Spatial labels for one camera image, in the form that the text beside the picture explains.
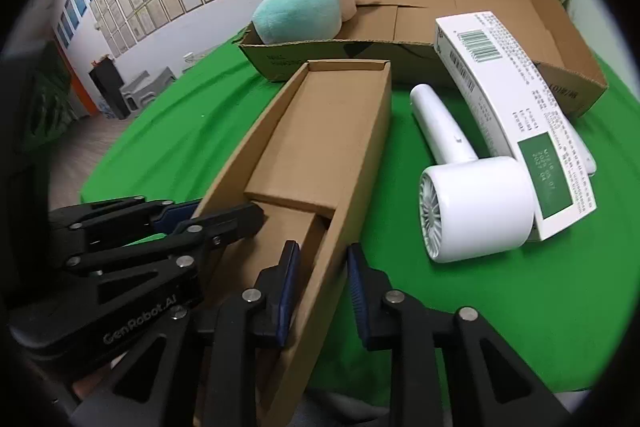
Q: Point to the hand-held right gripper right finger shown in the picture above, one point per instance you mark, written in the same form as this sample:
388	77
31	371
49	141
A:
357	294

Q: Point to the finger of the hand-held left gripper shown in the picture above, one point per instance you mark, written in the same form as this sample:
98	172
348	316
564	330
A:
235	219
172	213

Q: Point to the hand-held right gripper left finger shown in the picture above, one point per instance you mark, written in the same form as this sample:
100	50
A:
290	289

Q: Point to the narrow brown cardboard box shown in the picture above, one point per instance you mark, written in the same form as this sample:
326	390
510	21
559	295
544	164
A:
325	132

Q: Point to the white hair dryer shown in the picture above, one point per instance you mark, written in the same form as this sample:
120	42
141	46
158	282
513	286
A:
480	202

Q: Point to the white printed carton green label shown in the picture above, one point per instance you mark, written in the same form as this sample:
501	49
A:
500	72

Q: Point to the white rectangular plastic device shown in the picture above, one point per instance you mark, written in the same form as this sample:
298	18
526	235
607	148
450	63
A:
586	157

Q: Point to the grey stools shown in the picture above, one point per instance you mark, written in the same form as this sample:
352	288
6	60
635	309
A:
147	87

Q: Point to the black cabinet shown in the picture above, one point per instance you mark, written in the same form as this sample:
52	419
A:
110	89

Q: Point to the pastel plush toy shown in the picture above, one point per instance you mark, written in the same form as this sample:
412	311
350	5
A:
295	12

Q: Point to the orange door frame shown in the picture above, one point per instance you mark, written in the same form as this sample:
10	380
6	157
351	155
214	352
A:
80	92

